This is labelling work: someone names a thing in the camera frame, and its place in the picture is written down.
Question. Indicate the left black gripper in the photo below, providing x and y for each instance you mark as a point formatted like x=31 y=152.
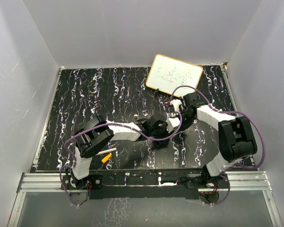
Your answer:
x=166 y=134

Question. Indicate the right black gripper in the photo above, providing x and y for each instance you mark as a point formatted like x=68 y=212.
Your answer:
x=185 y=126

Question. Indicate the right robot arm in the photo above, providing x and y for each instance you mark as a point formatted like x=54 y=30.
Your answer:
x=236 y=137

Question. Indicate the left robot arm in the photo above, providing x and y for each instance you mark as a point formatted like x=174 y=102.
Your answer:
x=93 y=136

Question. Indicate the white marker pen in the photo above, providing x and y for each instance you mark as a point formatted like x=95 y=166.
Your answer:
x=107 y=151

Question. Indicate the orange marker cap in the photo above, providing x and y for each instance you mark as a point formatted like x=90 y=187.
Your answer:
x=106 y=158

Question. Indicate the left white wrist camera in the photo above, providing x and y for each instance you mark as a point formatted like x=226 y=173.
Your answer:
x=172 y=124

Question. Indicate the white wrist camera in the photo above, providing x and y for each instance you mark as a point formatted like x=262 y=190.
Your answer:
x=172 y=124
x=176 y=104

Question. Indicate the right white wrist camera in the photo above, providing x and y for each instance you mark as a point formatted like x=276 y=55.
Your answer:
x=176 y=104

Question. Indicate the small whiteboard with wooden frame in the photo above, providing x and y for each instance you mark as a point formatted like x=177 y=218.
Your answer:
x=169 y=75

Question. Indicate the aluminium rail frame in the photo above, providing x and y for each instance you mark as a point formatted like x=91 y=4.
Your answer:
x=145 y=198

